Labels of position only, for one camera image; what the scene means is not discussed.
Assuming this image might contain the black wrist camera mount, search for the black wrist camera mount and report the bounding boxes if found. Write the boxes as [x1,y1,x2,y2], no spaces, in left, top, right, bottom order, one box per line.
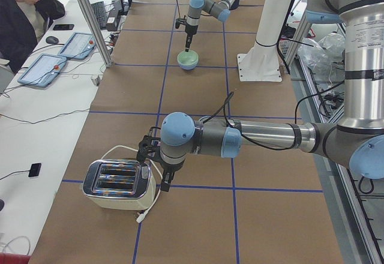
[136,127,161,164]
[175,16,187,29]

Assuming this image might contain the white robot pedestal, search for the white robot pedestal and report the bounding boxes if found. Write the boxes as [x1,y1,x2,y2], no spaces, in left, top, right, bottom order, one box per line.
[238,0,294,82]

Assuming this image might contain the black keyboard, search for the black keyboard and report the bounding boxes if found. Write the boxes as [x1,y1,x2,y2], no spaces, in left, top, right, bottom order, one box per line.
[91,1,107,29]

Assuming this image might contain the blue teach pendant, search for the blue teach pendant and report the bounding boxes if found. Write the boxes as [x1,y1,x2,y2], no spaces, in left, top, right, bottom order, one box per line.
[58,32,95,60]
[17,53,67,88]

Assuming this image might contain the blue teach pendant far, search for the blue teach pendant far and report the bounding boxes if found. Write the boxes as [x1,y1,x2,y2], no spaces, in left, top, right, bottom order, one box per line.
[58,32,95,60]

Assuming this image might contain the black smartphone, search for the black smartphone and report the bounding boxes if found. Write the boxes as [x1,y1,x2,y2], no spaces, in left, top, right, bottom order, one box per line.
[53,24,74,31]

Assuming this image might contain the aluminium frame post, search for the aluminium frame post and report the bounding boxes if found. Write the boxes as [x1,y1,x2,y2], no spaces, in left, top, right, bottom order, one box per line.
[77,0,112,68]

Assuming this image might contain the blue teach pendant near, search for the blue teach pendant near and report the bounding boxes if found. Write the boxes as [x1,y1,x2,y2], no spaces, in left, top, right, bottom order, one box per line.
[17,53,67,88]

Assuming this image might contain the blue bowl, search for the blue bowl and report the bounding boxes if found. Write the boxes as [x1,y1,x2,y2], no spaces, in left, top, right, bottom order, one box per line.
[178,62,198,71]

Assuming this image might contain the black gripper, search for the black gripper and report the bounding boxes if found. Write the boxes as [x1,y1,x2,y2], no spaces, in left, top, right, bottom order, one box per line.
[185,24,198,52]
[160,154,185,192]

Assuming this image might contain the green bowl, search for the green bowl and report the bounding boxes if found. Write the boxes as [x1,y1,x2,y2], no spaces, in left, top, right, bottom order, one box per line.
[177,50,199,67]

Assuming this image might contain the cream toaster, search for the cream toaster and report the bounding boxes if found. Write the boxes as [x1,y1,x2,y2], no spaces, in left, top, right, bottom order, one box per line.
[82,159,156,211]

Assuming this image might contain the black computer mouse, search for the black computer mouse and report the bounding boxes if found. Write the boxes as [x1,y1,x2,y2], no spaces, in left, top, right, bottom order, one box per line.
[46,36,59,44]

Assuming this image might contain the seated person in black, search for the seated person in black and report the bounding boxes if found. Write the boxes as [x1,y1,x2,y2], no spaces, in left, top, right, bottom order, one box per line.
[1,0,65,73]

